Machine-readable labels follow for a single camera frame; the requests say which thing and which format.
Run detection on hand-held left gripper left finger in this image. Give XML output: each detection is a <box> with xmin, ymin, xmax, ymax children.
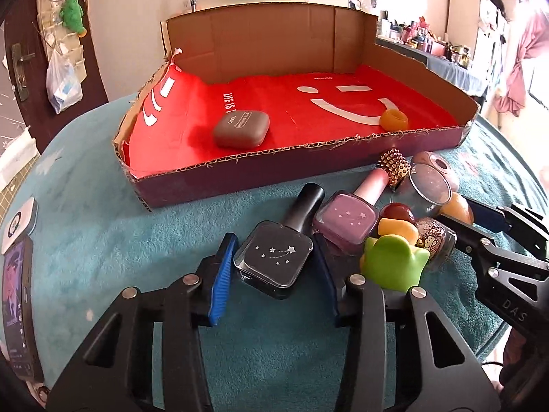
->
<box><xmin>46</xmin><ymin>232</ymin><xmax>240</xmax><ymax>412</ymax></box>

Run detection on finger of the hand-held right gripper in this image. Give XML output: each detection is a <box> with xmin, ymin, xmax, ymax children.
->
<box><xmin>464</xmin><ymin>198</ymin><xmax>549</xmax><ymax>262</ymax></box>
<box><xmin>436</xmin><ymin>214</ymin><xmax>549</xmax><ymax>345</ymax></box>

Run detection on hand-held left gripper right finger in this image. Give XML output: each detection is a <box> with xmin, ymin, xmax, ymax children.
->
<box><xmin>311</xmin><ymin>235</ymin><xmax>502</xmax><ymax>412</ymax></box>

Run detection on orange dome-shaped toy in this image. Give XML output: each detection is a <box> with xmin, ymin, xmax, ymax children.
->
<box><xmin>440</xmin><ymin>192</ymin><xmax>475</xmax><ymax>226</ymax></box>

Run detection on black nail polish bottle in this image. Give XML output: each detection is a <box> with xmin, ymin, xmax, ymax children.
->
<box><xmin>233</xmin><ymin>183</ymin><xmax>325</xmax><ymax>300</ymax></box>

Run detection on glitter nail polish bottle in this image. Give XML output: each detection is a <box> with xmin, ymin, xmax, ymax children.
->
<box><xmin>414</xmin><ymin>217</ymin><xmax>457</xmax><ymax>269</ymax></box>

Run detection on purple nail polish bottle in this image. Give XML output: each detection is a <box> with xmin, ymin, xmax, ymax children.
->
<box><xmin>312</xmin><ymin>168</ymin><xmax>390</xmax><ymax>255</ymax></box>

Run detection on green tulip-shaped toy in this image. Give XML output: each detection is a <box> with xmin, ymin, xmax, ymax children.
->
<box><xmin>359</xmin><ymin>218</ymin><xmax>430</xmax><ymax>293</ymax></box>

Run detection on pink round jar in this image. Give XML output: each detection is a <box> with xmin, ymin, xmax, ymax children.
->
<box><xmin>411</xmin><ymin>151</ymin><xmax>460</xmax><ymax>192</ymax></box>

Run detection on dark red ball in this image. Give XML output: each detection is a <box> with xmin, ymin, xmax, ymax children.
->
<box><xmin>379</xmin><ymin>203</ymin><xmax>414</xmax><ymax>226</ymax></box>

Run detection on brown cardboard box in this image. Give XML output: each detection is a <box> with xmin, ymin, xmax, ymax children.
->
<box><xmin>112</xmin><ymin>2</ymin><xmax>481</xmax><ymax>212</ymax></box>

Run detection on gold studded cap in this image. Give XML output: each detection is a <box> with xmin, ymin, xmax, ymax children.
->
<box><xmin>376</xmin><ymin>148</ymin><xmax>411</xmax><ymax>190</ymax></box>

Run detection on table with blue cloth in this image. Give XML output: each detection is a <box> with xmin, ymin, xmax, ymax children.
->
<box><xmin>375</xmin><ymin>36</ymin><xmax>490</xmax><ymax>104</ymax></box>

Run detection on grey rounded case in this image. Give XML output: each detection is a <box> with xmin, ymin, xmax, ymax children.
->
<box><xmin>213</xmin><ymin>110</ymin><xmax>270</xmax><ymax>149</ymax></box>

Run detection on pink curtain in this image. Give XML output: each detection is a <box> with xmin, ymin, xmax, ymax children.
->
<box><xmin>493</xmin><ymin>9</ymin><xmax>549</xmax><ymax>116</ymax></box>

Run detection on black smartphone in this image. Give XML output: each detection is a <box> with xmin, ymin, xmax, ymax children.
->
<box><xmin>2</xmin><ymin>236</ymin><xmax>46</xmax><ymax>382</ymax></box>

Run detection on white oval device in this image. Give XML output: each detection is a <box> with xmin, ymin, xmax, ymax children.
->
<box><xmin>0</xmin><ymin>197</ymin><xmax>37</xmax><ymax>255</ymax></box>

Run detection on clear plastic bag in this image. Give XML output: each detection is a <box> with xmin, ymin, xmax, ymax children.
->
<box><xmin>46</xmin><ymin>49</ymin><xmax>83</xmax><ymax>114</ymax></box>

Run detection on green plush toy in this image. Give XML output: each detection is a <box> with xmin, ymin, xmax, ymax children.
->
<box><xmin>59</xmin><ymin>0</ymin><xmax>89</xmax><ymax>37</ymax></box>

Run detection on dark brown door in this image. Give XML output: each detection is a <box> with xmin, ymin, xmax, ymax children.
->
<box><xmin>0</xmin><ymin>0</ymin><xmax>109</xmax><ymax>152</ymax></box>

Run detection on beige hanging organizer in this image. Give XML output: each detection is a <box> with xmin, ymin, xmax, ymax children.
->
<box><xmin>34</xmin><ymin>0</ymin><xmax>86</xmax><ymax>79</ymax></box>

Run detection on orange ring-shaped toy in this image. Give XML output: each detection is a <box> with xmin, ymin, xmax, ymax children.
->
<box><xmin>380</xmin><ymin>109</ymin><xmax>409</xmax><ymax>130</ymax></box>

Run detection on metal door handle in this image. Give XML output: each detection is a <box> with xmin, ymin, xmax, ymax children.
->
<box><xmin>11</xmin><ymin>43</ymin><xmax>36</xmax><ymax>103</ymax></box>

